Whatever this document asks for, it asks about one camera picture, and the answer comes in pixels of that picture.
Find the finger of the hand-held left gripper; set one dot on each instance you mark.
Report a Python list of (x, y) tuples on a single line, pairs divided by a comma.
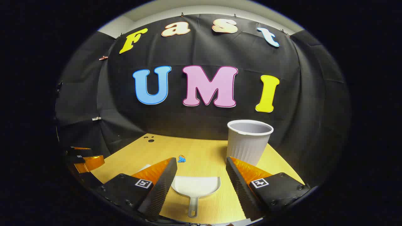
[(89, 163), (78, 152)]

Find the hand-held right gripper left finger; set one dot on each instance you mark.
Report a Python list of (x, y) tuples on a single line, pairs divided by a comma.
[(163, 185)]

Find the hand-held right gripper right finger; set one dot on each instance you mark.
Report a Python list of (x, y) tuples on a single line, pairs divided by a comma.
[(240, 188)]

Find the blue paper ball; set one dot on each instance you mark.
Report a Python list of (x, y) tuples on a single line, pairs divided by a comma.
[(181, 159)]

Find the white plastic dustpan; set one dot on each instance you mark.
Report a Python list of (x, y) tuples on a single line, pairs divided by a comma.
[(195, 186)]

